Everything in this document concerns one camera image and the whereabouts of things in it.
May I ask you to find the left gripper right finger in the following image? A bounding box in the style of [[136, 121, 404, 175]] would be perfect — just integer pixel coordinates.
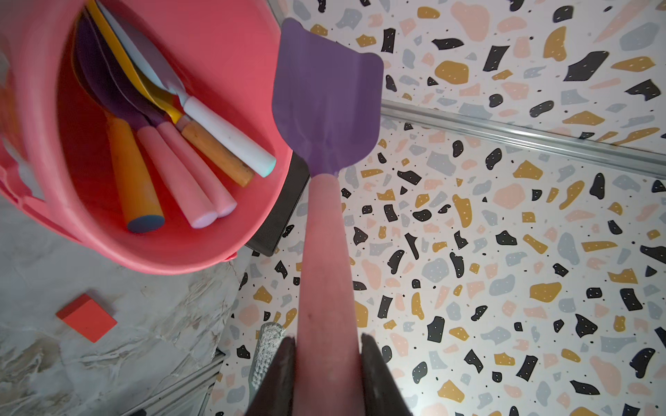
[[361, 334, 411, 416]]

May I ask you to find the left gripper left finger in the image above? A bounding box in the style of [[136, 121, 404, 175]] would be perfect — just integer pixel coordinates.
[[246, 337, 296, 416]]

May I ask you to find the yellow trowel blue handle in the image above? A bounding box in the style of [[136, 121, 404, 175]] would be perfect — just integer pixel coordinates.
[[76, 10, 165, 234]]

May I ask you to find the purple trowel pink handle back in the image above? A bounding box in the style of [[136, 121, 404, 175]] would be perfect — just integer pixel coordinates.
[[272, 18, 384, 415]]

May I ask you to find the purple trowel pink handle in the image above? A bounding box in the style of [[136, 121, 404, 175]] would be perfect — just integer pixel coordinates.
[[75, 10, 218, 229], [272, 18, 384, 415], [93, 25, 237, 218]]

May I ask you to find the light blue trowel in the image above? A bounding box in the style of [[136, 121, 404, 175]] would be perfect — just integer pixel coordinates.
[[86, 1, 277, 178]]

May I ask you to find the red block near bucket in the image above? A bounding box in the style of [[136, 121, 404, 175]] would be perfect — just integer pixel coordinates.
[[55, 294, 117, 343]]

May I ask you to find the pink plastic bucket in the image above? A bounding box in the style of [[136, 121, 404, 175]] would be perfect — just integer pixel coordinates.
[[1, 1, 292, 275]]

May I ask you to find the black case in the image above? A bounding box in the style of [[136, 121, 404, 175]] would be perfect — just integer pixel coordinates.
[[246, 154, 310, 257]]

